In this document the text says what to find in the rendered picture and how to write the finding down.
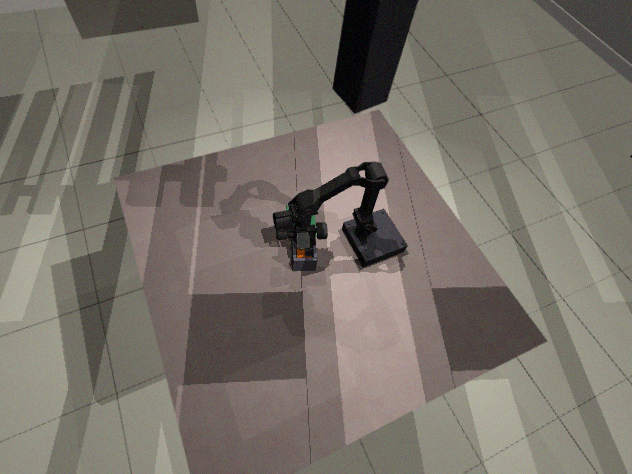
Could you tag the orange l-shaped part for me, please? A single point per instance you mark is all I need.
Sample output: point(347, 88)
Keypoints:
point(301, 253)

